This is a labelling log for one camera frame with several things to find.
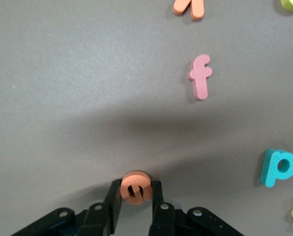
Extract teal letter p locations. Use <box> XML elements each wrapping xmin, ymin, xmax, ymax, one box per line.
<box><xmin>259</xmin><ymin>148</ymin><xmax>293</xmax><ymax>189</ymax></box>

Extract orange letter e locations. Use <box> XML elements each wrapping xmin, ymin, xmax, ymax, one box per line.
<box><xmin>120</xmin><ymin>171</ymin><xmax>154</xmax><ymax>206</ymax></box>

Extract pink letter f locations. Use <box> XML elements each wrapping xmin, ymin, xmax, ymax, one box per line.
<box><xmin>187</xmin><ymin>54</ymin><xmax>213</xmax><ymax>101</ymax></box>

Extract orange letter v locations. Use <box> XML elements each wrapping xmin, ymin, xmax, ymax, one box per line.
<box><xmin>172</xmin><ymin>0</ymin><xmax>205</xmax><ymax>22</ymax></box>

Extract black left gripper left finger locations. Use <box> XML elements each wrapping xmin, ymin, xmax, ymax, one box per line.
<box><xmin>12</xmin><ymin>179</ymin><xmax>124</xmax><ymax>236</ymax></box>

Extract brown table cover sheet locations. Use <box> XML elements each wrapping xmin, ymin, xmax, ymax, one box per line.
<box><xmin>0</xmin><ymin>0</ymin><xmax>293</xmax><ymax>236</ymax></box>

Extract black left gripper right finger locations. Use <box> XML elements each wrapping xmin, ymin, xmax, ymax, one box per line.
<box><xmin>148</xmin><ymin>181</ymin><xmax>245</xmax><ymax>236</ymax></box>

